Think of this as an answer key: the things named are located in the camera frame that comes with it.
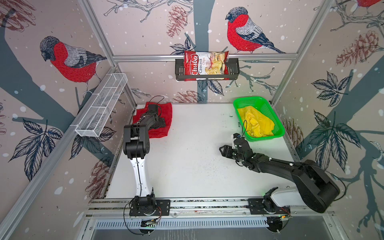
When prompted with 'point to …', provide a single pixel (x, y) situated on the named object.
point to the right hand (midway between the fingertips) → (221, 151)
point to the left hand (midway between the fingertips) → (155, 123)
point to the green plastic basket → (266, 108)
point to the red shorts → (165, 111)
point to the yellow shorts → (258, 124)
